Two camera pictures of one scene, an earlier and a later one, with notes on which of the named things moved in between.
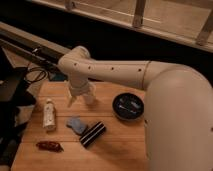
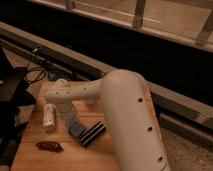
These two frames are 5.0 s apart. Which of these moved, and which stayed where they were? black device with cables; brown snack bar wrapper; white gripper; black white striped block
Moved: white gripper
Stayed: black device with cables; brown snack bar wrapper; black white striped block
